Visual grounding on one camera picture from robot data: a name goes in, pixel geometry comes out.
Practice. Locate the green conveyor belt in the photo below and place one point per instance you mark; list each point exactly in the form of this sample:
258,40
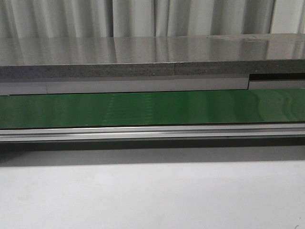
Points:
152,108

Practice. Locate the grey stone counter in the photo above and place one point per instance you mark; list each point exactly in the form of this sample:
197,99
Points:
151,64

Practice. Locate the white curtain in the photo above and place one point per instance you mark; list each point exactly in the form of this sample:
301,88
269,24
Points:
148,18

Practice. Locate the aluminium conveyor frame rail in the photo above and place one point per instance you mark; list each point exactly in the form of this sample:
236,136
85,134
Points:
151,132

